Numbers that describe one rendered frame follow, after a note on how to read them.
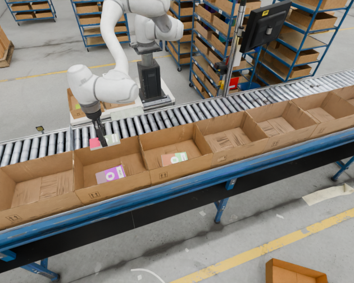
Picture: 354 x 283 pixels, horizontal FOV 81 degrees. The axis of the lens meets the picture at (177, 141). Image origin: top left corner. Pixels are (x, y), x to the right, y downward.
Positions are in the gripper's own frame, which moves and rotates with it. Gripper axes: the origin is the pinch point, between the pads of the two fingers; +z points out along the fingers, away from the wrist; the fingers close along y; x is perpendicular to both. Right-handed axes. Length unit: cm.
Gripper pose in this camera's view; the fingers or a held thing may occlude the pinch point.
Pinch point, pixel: (103, 137)
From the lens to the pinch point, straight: 120.7
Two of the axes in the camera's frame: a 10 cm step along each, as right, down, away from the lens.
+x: -9.5, 2.4, -2.2
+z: 0.0, 6.7, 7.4
